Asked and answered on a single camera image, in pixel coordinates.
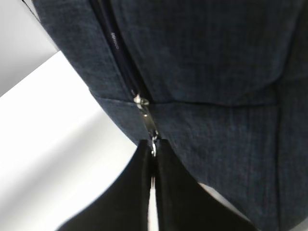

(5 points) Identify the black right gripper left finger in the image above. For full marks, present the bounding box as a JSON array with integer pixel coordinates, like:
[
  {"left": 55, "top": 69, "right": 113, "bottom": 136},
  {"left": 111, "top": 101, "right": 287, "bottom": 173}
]
[{"left": 59, "top": 140, "right": 151, "bottom": 231}]

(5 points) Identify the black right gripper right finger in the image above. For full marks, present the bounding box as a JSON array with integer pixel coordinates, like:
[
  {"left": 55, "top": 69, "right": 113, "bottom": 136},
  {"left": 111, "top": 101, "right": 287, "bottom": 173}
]
[{"left": 154, "top": 139, "right": 256, "bottom": 231}]

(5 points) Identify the navy blue lunch bag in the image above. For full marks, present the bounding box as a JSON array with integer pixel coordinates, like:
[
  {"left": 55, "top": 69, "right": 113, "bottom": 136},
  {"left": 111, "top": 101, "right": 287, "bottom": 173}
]
[{"left": 33, "top": 0, "right": 308, "bottom": 231}]

